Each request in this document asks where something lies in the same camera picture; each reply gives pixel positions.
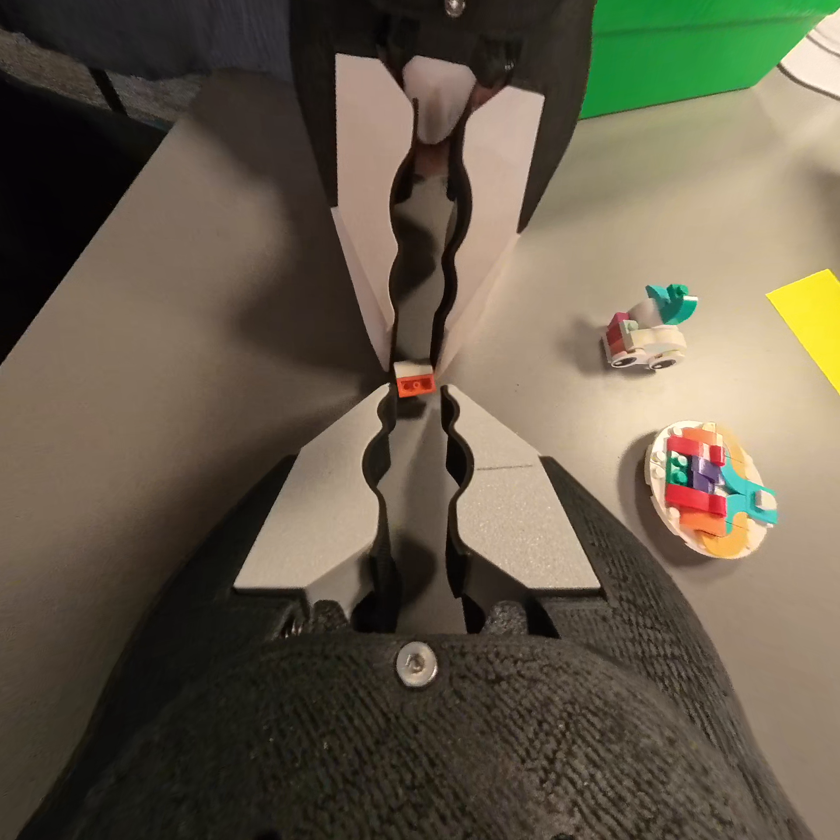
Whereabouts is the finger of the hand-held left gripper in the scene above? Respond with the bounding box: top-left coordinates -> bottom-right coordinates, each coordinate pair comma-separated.
430,85 -> 547,382
332,52 -> 421,374

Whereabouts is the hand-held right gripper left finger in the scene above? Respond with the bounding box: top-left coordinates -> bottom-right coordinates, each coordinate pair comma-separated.
233,384 -> 403,601

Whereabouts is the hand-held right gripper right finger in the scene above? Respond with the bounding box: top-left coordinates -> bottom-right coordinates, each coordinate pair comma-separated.
441,385 -> 606,599

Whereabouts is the green plastic bin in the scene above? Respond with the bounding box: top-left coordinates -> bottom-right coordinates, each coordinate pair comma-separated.
577,0 -> 836,121

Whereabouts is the small orange-red lego piece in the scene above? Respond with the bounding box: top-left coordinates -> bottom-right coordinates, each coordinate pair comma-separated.
394,359 -> 437,400

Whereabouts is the round white lego base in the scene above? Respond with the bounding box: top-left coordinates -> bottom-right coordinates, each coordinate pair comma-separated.
646,419 -> 779,560

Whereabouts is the white lego unicorn head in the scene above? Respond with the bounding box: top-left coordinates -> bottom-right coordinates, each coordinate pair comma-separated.
600,283 -> 700,374

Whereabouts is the person's left forearm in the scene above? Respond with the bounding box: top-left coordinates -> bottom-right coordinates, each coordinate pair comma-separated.
0,0 -> 294,83

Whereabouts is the person's left hand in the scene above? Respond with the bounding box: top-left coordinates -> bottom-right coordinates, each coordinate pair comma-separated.
413,140 -> 455,179

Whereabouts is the beige book stand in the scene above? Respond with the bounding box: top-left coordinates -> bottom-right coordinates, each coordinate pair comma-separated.
776,10 -> 840,105

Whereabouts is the yellow sticky note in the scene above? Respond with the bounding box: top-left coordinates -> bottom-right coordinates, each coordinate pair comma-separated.
765,268 -> 840,396

